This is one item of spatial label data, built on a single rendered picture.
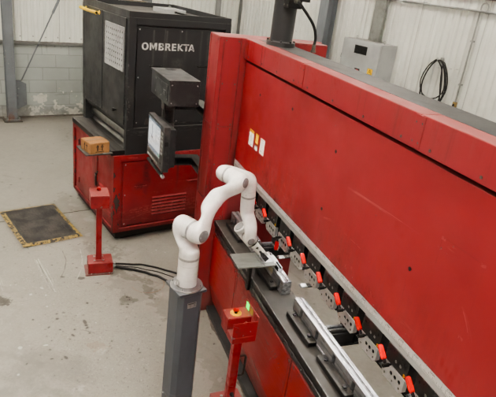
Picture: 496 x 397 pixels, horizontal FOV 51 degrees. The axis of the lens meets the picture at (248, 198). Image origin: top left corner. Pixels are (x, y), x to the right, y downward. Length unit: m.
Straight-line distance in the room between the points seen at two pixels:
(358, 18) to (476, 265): 7.13
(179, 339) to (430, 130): 1.92
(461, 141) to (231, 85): 2.27
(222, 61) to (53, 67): 6.35
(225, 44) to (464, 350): 2.61
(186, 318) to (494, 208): 1.91
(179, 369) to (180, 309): 0.44
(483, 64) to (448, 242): 5.50
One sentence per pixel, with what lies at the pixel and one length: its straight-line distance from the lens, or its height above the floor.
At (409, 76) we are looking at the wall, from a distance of 8.03.
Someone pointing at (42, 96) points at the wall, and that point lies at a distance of 9.98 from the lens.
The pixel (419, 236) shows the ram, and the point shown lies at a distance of 2.16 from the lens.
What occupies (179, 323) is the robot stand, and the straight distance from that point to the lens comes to 3.18.
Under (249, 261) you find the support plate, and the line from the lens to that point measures 3.45.
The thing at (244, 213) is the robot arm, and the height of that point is 1.37.
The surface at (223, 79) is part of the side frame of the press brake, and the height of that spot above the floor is 2.00.
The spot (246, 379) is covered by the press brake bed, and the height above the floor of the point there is 0.05.
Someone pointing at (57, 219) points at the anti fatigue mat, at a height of 0.01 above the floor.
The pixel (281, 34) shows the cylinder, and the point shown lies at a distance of 3.61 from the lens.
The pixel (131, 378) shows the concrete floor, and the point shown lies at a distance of 4.00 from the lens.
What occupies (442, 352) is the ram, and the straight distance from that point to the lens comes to 2.15.
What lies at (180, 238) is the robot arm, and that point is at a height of 1.30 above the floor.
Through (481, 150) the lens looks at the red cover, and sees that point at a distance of 1.89.
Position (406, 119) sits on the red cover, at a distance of 2.19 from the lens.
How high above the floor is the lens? 2.69
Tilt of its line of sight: 23 degrees down
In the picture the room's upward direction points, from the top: 7 degrees clockwise
